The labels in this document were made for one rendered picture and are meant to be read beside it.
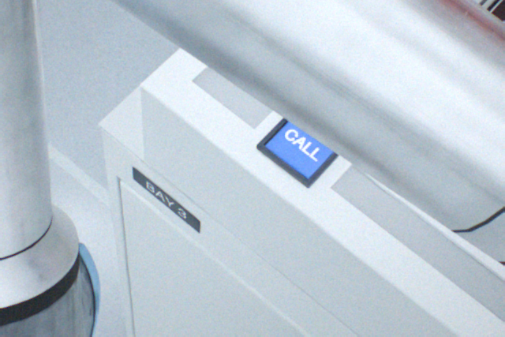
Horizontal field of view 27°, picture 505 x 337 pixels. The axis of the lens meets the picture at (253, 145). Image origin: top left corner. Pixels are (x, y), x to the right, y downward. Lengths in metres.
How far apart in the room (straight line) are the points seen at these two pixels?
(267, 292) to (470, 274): 0.26
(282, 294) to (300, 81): 0.66
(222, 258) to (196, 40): 0.70
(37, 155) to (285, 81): 0.26
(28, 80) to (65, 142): 1.39
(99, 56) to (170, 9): 1.69
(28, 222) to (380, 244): 0.33
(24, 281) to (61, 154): 1.34
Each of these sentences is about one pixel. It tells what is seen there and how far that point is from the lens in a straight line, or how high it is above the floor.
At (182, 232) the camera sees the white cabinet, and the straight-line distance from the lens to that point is 1.07.
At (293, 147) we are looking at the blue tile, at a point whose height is 0.96.
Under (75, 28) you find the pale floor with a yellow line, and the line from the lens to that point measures 2.09.
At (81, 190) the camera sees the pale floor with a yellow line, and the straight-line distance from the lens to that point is 1.91.
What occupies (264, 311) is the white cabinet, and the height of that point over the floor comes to 0.70.
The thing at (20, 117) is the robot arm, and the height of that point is 1.22.
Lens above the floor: 1.71
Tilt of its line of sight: 62 degrees down
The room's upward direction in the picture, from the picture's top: 8 degrees clockwise
